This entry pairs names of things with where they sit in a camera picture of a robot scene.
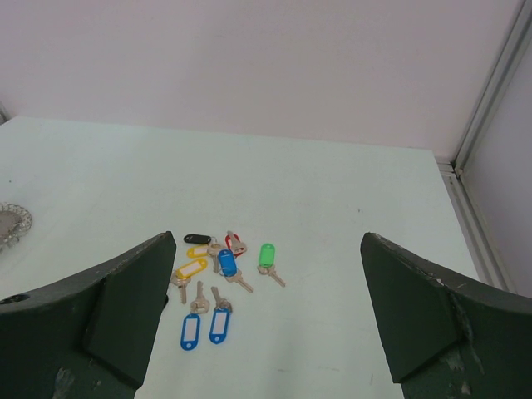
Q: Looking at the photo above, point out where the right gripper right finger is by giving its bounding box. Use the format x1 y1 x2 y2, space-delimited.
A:
360 233 531 398

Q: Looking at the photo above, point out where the green tag key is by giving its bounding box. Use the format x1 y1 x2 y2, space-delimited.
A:
257 243 286 288

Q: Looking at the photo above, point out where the yellow tag key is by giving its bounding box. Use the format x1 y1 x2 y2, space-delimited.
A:
170 258 208 304
186 244 209 259

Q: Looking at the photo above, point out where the yellow tag key lower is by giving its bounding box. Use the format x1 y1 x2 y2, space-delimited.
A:
170 258 208 304

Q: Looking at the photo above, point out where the black tag key upper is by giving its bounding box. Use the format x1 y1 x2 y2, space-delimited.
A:
183 234 217 245

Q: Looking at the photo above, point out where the right aluminium frame post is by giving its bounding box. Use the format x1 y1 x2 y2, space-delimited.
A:
437 1 531 293

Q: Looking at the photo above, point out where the round metal keyring disc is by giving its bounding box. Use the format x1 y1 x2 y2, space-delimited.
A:
1 203 32 252

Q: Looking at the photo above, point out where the red tag key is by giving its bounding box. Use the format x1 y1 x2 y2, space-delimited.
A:
224 230 248 258

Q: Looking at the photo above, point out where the yellow tag key upper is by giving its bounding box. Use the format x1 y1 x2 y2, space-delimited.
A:
186 244 209 259

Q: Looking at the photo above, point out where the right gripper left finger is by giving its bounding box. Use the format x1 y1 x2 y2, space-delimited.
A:
1 231 176 398

